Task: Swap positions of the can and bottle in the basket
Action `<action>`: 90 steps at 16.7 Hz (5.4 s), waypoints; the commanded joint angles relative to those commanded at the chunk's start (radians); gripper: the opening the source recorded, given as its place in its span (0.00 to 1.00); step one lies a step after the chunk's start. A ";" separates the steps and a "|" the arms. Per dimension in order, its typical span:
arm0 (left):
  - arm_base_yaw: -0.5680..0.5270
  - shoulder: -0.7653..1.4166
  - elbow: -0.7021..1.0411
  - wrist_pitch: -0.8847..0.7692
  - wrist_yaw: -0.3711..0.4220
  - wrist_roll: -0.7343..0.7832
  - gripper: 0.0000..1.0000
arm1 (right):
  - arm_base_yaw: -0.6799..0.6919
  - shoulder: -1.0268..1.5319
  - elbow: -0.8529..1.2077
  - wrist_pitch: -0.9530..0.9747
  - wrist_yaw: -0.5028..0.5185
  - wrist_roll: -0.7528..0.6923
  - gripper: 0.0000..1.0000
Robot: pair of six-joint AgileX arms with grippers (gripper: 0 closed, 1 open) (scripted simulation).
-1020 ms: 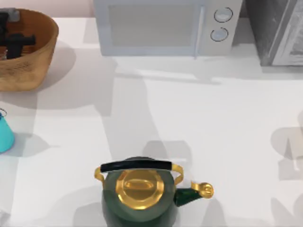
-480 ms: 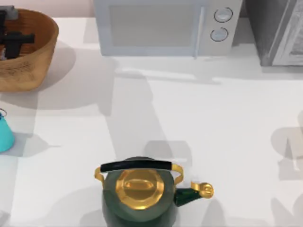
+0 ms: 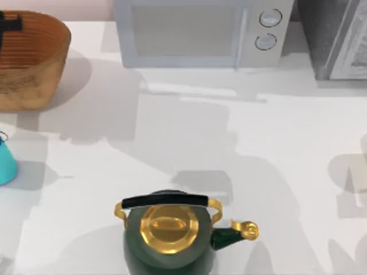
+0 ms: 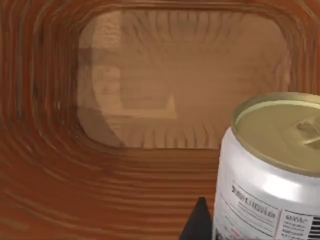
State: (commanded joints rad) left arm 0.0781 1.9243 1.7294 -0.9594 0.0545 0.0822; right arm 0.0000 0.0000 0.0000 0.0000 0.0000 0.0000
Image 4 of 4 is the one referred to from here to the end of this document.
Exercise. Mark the silver can with gold lid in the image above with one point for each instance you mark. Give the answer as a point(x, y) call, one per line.
point(262, 180)

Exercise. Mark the wooden basket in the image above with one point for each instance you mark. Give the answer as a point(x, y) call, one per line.
point(100, 125)

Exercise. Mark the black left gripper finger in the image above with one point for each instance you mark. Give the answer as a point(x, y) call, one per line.
point(198, 222)

